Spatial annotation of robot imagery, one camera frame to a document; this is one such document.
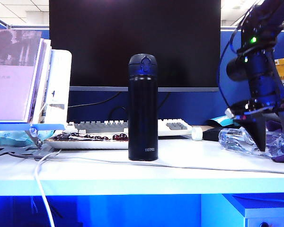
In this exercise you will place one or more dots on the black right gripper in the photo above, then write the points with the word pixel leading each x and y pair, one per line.
pixel 265 87

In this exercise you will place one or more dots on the clear mineral water bottle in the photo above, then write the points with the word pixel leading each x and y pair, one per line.
pixel 236 139

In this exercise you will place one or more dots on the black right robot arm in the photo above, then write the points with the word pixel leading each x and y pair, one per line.
pixel 269 21

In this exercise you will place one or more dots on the black thermos flask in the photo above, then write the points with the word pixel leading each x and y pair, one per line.
pixel 143 113

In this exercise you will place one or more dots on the teal snack packet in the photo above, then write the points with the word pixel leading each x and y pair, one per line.
pixel 219 120

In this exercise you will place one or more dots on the black computer mouse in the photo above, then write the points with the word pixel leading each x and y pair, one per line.
pixel 210 136

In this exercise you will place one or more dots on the white tape roll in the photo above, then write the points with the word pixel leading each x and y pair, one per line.
pixel 197 133

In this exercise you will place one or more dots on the blue office partition panel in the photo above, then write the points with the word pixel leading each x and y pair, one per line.
pixel 196 106

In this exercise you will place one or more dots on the white drawer cabinet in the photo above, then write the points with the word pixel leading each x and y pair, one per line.
pixel 269 212

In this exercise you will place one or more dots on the white grey mechanical keyboard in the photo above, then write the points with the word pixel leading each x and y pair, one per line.
pixel 97 127

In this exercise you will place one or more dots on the white oblong tray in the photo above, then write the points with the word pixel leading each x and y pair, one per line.
pixel 85 144

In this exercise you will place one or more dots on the black computer monitor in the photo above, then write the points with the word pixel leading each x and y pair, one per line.
pixel 97 35

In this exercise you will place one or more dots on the grey metal stand base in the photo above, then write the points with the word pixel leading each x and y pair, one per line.
pixel 26 151

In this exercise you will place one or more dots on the teal plastic pack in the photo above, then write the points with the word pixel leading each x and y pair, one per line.
pixel 9 138

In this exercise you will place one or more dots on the purple cover book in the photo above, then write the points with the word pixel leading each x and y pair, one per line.
pixel 11 82

